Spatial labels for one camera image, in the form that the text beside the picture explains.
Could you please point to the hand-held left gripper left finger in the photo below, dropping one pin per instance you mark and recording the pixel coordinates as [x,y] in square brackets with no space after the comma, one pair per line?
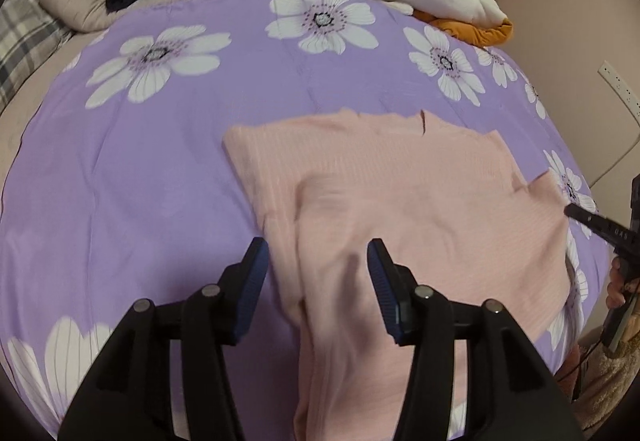
[250,293]

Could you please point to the pink striped garment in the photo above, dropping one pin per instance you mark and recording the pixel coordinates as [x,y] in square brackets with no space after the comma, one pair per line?
[400,191]

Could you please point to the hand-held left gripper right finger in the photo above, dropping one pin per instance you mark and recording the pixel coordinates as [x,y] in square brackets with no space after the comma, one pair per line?
[386,293]

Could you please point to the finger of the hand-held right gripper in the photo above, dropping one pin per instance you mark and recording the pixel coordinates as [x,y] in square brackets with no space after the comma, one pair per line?
[597,223]

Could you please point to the person's right forearm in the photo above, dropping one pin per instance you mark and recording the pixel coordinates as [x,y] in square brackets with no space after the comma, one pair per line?
[607,386]

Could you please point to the person's right hand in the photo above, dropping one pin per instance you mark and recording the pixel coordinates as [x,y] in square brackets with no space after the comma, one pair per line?
[617,286]

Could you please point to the white power strip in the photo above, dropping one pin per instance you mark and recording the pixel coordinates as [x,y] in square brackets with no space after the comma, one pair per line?
[622,88]

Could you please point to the purple floral blanket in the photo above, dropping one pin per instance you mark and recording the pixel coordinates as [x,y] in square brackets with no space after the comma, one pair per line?
[175,161]

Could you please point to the grey plaid pillow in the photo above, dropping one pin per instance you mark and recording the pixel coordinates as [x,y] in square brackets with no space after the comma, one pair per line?
[25,41]

